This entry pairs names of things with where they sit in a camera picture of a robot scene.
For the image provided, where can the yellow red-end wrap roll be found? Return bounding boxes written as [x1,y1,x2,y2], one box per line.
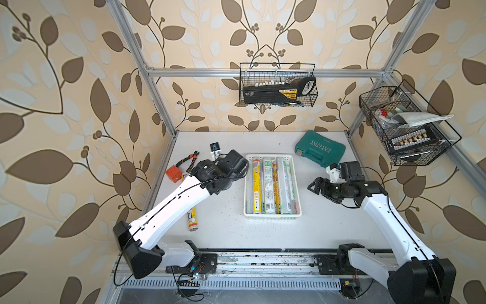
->
[181,172,200,232]

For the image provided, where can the white plastic perforated basket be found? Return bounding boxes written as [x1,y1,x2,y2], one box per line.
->
[243,154,302,219]

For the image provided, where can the white green wrap roll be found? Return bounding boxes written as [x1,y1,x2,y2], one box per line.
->
[289,164,298,214]

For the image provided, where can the yellow wrap roll group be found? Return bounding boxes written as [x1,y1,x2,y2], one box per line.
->
[273,170,280,214]

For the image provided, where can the white text wrap roll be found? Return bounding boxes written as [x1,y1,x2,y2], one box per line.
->
[277,157,292,215]

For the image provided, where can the green red-cap wrap roll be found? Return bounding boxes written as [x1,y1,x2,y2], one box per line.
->
[246,160,253,214]

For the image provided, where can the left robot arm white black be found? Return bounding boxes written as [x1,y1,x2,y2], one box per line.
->
[113,154,249,279]

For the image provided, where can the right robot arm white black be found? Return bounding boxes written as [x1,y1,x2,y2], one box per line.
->
[308,177,456,303]

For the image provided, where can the socket set in right basket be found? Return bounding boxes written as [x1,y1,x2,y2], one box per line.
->
[386,127,439,153]

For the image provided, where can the white paper in right basket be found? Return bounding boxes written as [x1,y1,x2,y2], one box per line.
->
[391,112,454,127]

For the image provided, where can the black yellow tool in basket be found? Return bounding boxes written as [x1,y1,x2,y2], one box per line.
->
[240,76,317,106]

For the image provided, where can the red black pliers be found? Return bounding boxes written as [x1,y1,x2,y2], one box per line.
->
[175,151,199,172]

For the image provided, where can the orange red cube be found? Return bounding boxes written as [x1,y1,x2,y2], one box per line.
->
[165,165,183,183]

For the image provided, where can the green plastic tool case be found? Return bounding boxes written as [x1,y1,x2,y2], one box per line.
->
[294,130,346,168]

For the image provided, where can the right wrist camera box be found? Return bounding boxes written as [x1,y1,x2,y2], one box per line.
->
[325,161,366,184]

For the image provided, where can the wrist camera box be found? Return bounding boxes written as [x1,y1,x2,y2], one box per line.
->
[325,161,366,184]
[210,142,221,160]

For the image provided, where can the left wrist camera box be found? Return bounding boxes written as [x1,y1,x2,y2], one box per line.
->
[210,142,221,160]

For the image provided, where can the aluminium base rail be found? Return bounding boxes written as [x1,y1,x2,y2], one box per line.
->
[111,250,427,279]

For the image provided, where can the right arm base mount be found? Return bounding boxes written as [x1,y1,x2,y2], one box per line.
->
[313,254,366,276]

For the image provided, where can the right wall wire basket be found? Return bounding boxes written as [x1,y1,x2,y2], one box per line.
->
[359,80,462,166]

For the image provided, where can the wall wire basket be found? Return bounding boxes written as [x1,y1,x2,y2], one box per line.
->
[359,80,462,166]
[239,62,318,108]

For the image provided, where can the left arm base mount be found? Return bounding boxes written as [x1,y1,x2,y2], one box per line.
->
[163,252,218,274]

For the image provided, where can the back wall wire basket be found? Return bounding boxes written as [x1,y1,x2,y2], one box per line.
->
[239,62,318,108]

